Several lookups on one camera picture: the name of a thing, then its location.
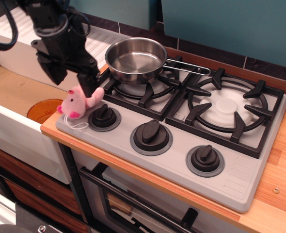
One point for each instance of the white right burner cap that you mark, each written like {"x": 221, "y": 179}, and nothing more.
{"x": 224, "y": 103}

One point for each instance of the black stove knob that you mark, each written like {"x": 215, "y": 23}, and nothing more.
{"x": 205, "y": 161}
{"x": 104, "y": 119}
{"x": 151, "y": 138}

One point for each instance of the black right burner grate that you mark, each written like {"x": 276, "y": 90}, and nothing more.
{"x": 249, "y": 138}

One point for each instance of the orange plastic bowl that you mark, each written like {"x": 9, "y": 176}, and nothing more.
{"x": 43, "y": 110}

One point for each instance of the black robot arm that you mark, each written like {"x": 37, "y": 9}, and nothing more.
{"x": 52, "y": 13}

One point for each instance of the black left stove knob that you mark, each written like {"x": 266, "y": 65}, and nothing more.
{"x": 104, "y": 119}

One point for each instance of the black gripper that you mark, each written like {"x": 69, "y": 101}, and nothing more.
{"x": 62, "y": 48}

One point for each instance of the pink stuffed pig toy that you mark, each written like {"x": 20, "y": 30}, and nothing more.
{"x": 76, "y": 103}

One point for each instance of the grey toy stove top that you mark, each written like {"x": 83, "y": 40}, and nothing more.
{"x": 234, "y": 187}

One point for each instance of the teal cabinet right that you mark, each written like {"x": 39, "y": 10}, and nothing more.
{"x": 253, "y": 28}

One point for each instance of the black left burner grate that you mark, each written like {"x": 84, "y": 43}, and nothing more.
{"x": 153, "y": 99}

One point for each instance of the black right stove knob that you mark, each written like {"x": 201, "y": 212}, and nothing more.
{"x": 205, "y": 161}

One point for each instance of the white toy sink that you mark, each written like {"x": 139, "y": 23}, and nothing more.
{"x": 23, "y": 83}

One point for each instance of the black burner grate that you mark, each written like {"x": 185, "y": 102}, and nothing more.
{"x": 153, "y": 99}
{"x": 249, "y": 138}

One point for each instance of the black middle stove knob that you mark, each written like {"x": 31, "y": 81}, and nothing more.
{"x": 151, "y": 138}

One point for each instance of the wooden drawer fronts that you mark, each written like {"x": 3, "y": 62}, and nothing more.
{"x": 41, "y": 194}

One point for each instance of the black oven door handle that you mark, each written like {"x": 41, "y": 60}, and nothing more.
{"x": 95, "y": 177}

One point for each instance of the toy oven door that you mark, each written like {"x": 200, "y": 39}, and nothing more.
{"x": 131, "y": 219}

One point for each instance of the stainless steel pan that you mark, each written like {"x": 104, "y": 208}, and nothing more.
{"x": 140, "y": 60}

